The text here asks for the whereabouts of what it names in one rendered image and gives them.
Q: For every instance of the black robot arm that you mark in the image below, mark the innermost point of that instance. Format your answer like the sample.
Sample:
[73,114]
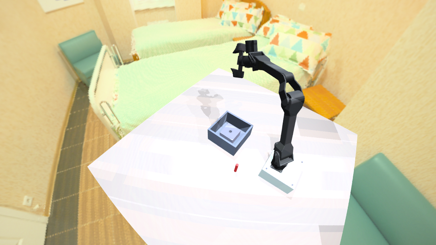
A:
[291,102]

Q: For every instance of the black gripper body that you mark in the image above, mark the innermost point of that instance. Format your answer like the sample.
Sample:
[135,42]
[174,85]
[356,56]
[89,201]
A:
[240,62]

